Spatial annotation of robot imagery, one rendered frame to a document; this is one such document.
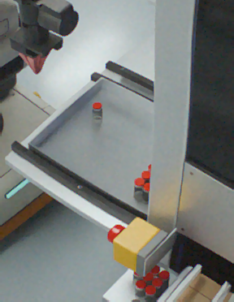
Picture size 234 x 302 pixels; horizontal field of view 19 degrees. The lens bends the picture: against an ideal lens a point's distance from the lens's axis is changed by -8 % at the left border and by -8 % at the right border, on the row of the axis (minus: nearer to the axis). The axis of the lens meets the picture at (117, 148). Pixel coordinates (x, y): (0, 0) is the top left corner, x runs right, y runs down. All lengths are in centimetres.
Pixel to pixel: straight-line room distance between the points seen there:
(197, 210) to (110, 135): 47
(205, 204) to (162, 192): 10
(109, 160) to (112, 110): 15
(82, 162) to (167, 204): 37
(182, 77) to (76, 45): 225
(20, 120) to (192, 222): 138
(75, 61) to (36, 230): 92
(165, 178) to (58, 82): 190
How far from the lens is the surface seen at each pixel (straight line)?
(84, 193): 151
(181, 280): 134
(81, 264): 248
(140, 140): 163
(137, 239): 128
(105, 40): 331
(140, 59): 184
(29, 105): 259
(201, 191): 119
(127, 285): 140
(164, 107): 111
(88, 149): 161
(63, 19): 133
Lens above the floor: 207
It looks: 47 degrees down
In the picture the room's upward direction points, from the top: straight up
